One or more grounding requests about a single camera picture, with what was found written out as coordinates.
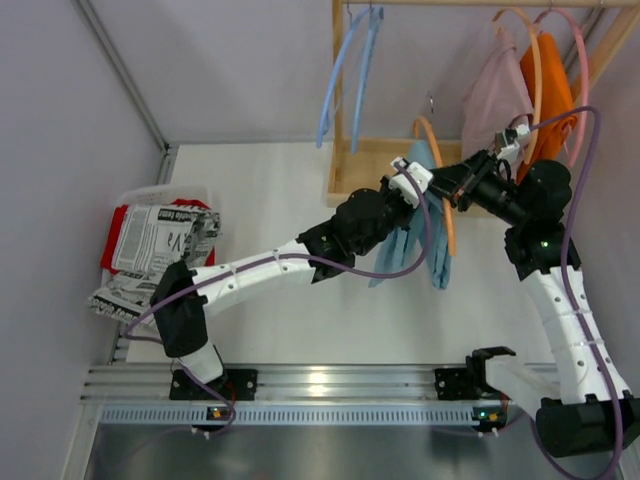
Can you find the orange hanger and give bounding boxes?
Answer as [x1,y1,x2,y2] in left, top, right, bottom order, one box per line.
[492,6,543,176]
[412,91,458,257]

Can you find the light blue plastic hanger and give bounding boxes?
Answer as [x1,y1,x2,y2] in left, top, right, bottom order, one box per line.
[315,1,370,148]

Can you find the red trousers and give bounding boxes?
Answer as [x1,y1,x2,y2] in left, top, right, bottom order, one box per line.
[101,199,214,273]

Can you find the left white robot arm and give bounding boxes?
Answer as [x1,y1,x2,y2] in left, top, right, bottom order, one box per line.
[151,172,431,398]

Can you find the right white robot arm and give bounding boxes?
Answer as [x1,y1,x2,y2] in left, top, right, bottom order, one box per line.
[429,151,639,458]

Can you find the orange trousers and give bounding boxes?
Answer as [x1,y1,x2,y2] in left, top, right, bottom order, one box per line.
[516,33,578,183]

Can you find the pink hanger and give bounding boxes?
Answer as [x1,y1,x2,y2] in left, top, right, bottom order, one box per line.
[535,7,590,169]

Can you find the wooden clothes rack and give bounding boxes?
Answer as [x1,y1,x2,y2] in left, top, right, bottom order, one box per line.
[322,0,639,207]

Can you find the white plastic basket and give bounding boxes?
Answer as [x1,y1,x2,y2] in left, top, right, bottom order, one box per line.
[99,183,211,311]

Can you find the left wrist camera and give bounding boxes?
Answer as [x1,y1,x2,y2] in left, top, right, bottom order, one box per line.
[389,157,434,209]

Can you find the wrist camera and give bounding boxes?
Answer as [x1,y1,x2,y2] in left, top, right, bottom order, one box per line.
[389,157,434,209]
[494,123,531,159]

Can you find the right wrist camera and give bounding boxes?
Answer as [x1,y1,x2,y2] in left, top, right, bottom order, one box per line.
[494,123,531,159]

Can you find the slotted cable duct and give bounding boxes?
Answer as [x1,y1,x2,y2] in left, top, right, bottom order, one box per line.
[100,403,504,427]

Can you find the aluminium corner post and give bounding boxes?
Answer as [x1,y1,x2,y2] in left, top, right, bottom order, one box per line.
[70,0,169,153]

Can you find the aluminium mounting rail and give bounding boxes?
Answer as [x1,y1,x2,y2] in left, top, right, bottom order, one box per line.
[80,363,438,403]

